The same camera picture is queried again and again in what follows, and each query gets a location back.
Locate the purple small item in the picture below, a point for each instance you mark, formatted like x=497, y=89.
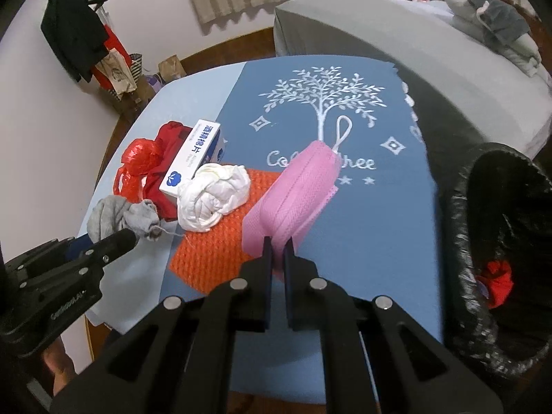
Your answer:
x=153, y=82

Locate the bin with black bag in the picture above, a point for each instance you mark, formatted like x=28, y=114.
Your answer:
x=465, y=267

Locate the dark hanging coat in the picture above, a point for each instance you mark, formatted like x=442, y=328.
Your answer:
x=71, y=30

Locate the blue tree-print tablecloth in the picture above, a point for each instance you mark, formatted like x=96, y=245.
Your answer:
x=366, y=224

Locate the person's left hand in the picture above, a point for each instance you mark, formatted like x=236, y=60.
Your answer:
x=59, y=368

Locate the orange foam net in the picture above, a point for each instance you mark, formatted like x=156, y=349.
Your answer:
x=215, y=250

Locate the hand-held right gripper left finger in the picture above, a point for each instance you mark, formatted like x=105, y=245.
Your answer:
x=266, y=263

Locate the beige tote bag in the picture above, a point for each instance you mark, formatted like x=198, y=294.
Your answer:
x=113, y=71

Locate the brown paper bag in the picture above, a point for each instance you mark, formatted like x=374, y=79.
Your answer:
x=171, y=69

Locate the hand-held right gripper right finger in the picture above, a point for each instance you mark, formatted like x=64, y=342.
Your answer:
x=290, y=267

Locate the light grey pillow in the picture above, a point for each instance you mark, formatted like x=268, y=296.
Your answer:
x=459, y=8

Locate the red crumpled wrapper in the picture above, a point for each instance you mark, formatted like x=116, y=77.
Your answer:
x=496, y=282

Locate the red hanging garment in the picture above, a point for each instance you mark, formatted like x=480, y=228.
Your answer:
x=116, y=45

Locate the grey bed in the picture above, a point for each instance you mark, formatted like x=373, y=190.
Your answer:
x=388, y=21

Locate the dark grey plush garment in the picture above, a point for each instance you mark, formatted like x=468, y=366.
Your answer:
x=500, y=17

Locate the pink mesh pouch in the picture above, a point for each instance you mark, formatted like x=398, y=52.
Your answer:
x=293, y=189

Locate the white crumpled cloth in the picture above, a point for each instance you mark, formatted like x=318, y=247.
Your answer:
x=211, y=198

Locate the red cloth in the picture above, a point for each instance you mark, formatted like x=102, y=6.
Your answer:
x=161, y=198

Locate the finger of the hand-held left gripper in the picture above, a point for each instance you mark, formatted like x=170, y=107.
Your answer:
x=116, y=243

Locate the white and blue box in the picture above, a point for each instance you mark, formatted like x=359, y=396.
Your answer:
x=189, y=155

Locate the grey cloth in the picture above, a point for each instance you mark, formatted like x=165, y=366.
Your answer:
x=108, y=215

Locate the red plastic bag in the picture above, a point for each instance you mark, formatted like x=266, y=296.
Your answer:
x=138, y=155

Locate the white folded quilt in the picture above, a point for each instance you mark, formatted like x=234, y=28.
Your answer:
x=522, y=56

